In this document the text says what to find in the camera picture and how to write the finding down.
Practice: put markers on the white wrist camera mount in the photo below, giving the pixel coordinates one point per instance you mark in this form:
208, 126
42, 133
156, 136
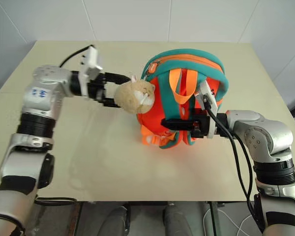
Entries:
91, 61
208, 94

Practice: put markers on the orange and teal backpack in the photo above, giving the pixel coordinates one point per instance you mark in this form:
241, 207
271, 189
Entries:
162, 108

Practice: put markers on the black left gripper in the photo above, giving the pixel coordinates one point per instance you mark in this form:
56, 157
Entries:
97, 89

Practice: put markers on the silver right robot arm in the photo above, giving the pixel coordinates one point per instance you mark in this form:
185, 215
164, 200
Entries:
265, 137

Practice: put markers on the brown metal table leg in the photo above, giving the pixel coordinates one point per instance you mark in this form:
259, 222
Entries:
75, 218

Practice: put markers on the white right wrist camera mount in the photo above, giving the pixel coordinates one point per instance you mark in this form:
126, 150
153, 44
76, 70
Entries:
208, 94

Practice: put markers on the dark grey rounded shape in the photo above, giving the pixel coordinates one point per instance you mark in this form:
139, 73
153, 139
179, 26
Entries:
178, 220
114, 222

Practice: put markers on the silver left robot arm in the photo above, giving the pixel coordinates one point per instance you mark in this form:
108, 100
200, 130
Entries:
41, 93

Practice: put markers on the black table frame bar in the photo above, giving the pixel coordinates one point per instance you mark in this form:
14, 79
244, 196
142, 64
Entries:
214, 218

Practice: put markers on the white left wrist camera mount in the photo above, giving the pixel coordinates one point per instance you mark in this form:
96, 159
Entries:
91, 61

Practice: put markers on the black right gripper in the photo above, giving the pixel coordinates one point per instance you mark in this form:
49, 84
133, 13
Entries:
199, 126

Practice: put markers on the beige plush hamster toy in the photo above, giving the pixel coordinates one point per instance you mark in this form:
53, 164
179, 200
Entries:
135, 96

